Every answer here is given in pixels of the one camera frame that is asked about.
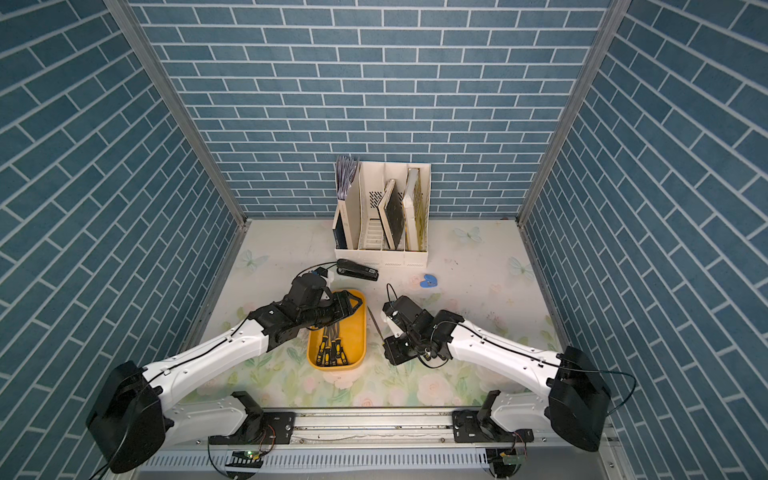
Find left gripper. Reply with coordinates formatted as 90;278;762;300
297;289;365;329

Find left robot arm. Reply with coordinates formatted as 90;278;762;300
86;272;364;474

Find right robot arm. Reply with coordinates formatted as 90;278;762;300
382;296;611;452

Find yellow plastic storage tray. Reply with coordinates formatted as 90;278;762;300
306;289;367;373

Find white desktop file organizer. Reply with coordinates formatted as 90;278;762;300
332;155;431;267

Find black stapler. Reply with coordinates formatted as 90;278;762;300
336;258;379;282

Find small blue stapler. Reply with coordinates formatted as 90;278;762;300
419;274;438;288

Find dark notebook in organizer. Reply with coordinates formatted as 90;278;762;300
332;207;348;250

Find white book in organizer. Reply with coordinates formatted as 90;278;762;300
402;168;420;251

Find framed board in organizer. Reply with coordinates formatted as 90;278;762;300
378;179;405;250

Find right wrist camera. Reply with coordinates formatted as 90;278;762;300
382;300;407;338

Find aluminium front rail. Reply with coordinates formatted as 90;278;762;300
164;397;616;452

